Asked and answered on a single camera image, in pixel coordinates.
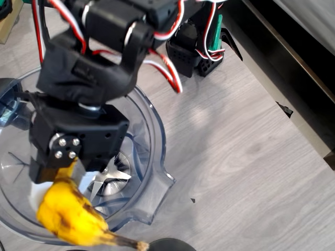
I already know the ripe yellow spotted banana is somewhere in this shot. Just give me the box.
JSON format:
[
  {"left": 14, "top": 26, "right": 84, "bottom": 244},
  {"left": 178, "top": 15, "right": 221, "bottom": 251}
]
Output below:
[{"left": 36, "top": 156, "right": 150, "bottom": 251}]

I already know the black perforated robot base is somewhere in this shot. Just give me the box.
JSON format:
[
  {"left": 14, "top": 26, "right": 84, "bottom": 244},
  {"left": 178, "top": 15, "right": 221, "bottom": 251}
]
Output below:
[{"left": 166, "top": 22, "right": 226, "bottom": 78}]

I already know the steel blender blade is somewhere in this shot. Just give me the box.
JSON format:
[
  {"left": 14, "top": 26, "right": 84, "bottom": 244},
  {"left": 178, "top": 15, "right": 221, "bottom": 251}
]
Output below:
[{"left": 90, "top": 153, "right": 133, "bottom": 202}]

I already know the clear plastic blender jar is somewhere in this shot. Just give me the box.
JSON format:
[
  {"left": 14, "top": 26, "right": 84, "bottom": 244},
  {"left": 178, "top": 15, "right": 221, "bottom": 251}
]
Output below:
[{"left": 0, "top": 66, "right": 176, "bottom": 246}]

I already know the black round lid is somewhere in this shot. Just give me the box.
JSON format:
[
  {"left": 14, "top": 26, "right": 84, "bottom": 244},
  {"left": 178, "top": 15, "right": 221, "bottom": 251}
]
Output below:
[{"left": 148, "top": 237, "right": 196, "bottom": 251}]

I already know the green circuit board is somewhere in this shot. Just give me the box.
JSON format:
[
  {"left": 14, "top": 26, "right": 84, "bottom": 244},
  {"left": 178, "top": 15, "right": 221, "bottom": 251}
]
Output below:
[{"left": 208, "top": 14, "right": 224, "bottom": 53}]

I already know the black device with green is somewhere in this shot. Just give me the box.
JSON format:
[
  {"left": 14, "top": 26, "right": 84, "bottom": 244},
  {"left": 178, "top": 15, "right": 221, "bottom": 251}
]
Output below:
[{"left": 0, "top": 0, "right": 14, "bottom": 20}]

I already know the black triangular table clamp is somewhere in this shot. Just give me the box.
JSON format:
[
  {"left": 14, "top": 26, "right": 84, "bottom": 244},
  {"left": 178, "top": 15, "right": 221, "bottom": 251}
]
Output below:
[{"left": 221, "top": 27, "right": 244, "bottom": 62}]

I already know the small black edge clamp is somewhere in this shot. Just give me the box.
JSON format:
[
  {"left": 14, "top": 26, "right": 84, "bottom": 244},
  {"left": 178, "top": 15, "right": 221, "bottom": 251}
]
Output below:
[{"left": 276, "top": 101, "right": 294, "bottom": 119}]

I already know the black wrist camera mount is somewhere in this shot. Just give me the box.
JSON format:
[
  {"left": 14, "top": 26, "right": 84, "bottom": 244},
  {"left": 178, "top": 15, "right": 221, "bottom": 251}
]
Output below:
[{"left": 13, "top": 90, "right": 40, "bottom": 105}]

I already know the red white black servo cable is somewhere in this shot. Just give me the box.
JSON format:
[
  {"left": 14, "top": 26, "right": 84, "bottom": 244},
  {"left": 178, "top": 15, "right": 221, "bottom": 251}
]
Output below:
[
  {"left": 195, "top": 0, "right": 226, "bottom": 63},
  {"left": 142, "top": 0, "right": 184, "bottom": 94},
  {"left": 32, "top": 0, "right": 87, "bottom": 64}
]

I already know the dark metal window rail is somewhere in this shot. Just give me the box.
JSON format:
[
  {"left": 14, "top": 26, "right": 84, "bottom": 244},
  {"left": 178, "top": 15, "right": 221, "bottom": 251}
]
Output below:
[{"left": 235, "top": 0, "right": 335, "bottom": 170}]

